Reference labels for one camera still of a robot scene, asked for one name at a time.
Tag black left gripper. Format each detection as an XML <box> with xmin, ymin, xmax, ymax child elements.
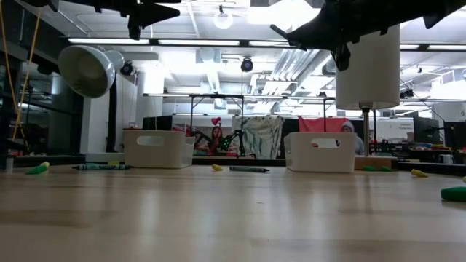
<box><xmin>90</xmin><ymin>0</ymin><xmax>182</xmax><ymax>41</ymax></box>

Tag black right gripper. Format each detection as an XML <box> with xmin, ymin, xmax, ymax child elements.
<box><xmin>285</xmin><ymin>0</ymin><xmax>405</xmax><ymax>72</ymax></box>

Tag black overhead beam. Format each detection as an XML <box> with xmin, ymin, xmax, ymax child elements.
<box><xmin>67</xmin><ymin>37</ymin><xmax>466</xmax><ymax>52</ymax></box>

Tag cylinder shade lamp wooden base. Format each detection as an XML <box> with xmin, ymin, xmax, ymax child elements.
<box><xmin>335</xmin><ymin>25</ymin><xmax>402</xmax><ymax>171</ymax></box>

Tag red cloth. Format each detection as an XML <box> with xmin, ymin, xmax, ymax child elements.
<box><xmin>298</xmin><ymin>116</ymin><xmax>351</xmax><ymax>134</ymax></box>

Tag white gooseneck desk lamp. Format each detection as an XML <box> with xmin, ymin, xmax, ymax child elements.
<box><xmin>58</xmin><ymin>45</ymin><xmax>127</xmax><ymax>164</ymax></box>

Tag person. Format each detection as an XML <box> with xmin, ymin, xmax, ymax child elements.
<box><xmin>207</xmin><ymin>125</ymin><xmax>226</xmax><ymax>156</ymax></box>
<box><xmin>340</xmin><ymin>121</ymin><xmax>366</xmax><ymax>156</ymax></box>

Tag paint stained white sheet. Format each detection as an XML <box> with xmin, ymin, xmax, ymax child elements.
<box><xmin>232</xmin><ymin>116</ymin><xmax>285</xmax><ymax>160</ymax></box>

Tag white plastic bin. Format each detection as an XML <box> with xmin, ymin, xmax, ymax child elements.
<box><xmin>122</xmin><ymin>130</ymin><xmax>196</xmax><ymax>170</ymax></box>
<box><xmin>283</xmin><ymin>132</ymin><xmax>358</xmax><ymax>173</ymax></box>

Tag black monitor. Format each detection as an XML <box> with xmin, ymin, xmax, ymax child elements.
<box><xmin>443</xmin><ymin>122</ymin><xmax>466</xmax><ymax>150</ymax></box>
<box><xmin>413</xmin><ymin>116</ymin><xmax>441</xmax><ymax>145</ymax></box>

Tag white ring light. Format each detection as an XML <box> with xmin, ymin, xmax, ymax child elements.
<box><xmin>213</xmin><ymin>9</ymin><xmax>234</xmax><ymax>31</ymax></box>

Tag orange cable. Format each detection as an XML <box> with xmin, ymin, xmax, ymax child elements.
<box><xmin>0</xmin><ymin>0</ymin><xmax>42</xmax><ymax>145</ymax></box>

